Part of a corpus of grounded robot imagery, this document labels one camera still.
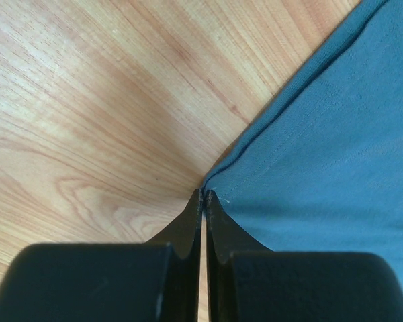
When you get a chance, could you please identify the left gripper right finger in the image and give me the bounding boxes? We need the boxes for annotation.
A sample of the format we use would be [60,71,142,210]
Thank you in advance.
[205,191,403,321]

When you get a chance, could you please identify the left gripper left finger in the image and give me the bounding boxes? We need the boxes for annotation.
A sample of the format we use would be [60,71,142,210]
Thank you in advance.
[0,190,202,321]

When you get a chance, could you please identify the grey-blue t-shirt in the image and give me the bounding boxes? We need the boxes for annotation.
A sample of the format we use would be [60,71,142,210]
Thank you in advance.
[204,1,403,289]

